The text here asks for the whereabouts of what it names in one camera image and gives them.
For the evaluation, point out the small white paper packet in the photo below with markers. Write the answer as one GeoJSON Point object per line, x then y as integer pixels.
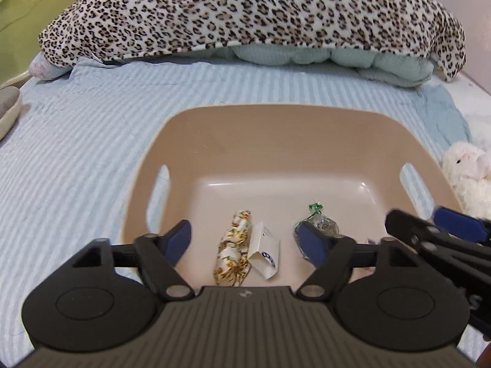
{"type": "Point", "coordinates": [264, 255]}

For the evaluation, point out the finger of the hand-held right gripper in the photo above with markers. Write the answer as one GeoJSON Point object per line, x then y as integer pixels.
{"type": "Point", "coordinates": [406, 224]}
{"type": "Point", "coordinates": [460, 224]}

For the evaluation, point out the white plush toy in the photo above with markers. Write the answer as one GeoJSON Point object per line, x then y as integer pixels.
{"type": "Point", "coordinates": [470, 176]}

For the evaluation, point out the dark packet with green tie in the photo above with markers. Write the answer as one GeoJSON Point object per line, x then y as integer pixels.
{"type": "Point", "coordinates": [320, 220]}

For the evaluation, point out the green headboard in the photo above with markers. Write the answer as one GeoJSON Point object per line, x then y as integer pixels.
{"type": "Point", "coordinates": [34, 4]}

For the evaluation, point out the floral packet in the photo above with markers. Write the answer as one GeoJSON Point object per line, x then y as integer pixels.
{"type": "Point", "coordinates": [234, 251]}

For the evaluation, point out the teal cloth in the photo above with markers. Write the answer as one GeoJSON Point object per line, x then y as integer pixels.
{"type": "Point", "coordinates": [445, 111]}

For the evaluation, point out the person's right forearm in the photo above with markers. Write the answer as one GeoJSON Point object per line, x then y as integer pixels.
{"type": "Point", "coordinates": [485, 354]}

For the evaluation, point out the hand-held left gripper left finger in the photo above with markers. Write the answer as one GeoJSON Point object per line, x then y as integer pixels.
{"type": "Point", "coordinates": [178, 239]}

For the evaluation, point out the pale pink pillow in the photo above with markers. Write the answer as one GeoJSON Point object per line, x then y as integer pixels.
{"type": "Point", "coordinates": [44, 68]}

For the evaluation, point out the beige plastic basket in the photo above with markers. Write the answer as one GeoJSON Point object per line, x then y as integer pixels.
{"type": "Point", "coordinates": [276, 149]}

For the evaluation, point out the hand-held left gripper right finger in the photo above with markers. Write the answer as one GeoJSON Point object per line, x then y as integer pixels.
{"type": "Point", "coordinates": [312, 247]}

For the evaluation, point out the leopard print blanket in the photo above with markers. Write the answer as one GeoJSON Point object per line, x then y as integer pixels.
{"type": "Point", "coordinates": [245, 11]}

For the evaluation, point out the blue striped bed sheet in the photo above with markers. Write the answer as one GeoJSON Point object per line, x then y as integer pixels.
{"type": "Point", "coordinates": [84, 142]}

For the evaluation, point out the grey pillow edge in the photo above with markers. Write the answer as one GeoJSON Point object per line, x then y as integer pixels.
{"type": "Point", "coordinates": [8, 105]}

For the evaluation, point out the light green quilt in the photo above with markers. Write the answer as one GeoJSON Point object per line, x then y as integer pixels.
{"type": "Point", "coordinates": [337, 61]}

